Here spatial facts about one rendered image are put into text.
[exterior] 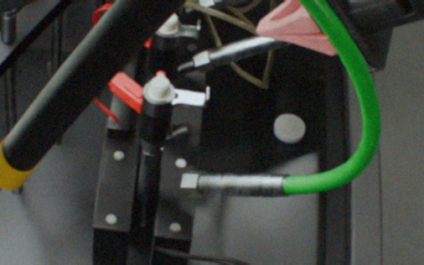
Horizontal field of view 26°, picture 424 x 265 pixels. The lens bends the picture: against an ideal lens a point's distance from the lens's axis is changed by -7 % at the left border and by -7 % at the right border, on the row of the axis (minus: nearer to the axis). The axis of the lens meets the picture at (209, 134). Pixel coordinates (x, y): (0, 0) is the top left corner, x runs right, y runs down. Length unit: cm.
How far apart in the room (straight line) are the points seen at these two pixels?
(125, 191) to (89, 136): 24
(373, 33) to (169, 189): 33
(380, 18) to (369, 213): 38
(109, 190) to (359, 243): 27
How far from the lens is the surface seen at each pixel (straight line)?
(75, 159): 119
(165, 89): 85
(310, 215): 118
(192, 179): 79
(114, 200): 98
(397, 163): 234
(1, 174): 41
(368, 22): 72
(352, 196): 106
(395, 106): 246
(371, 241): 104
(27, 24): 97
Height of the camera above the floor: 180
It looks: 52 degrees down
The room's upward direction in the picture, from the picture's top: 12 degrees clockwise
